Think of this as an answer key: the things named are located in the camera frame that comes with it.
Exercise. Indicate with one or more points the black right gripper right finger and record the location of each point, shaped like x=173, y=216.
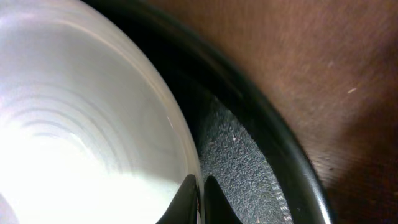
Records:
x=217, y=208

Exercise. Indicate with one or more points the round black tray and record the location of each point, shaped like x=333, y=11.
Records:
x=241, y=139

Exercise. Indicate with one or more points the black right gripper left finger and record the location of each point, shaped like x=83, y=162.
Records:
x=183, y=208

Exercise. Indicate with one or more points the white plate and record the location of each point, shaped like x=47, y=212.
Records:
x=90, y=132

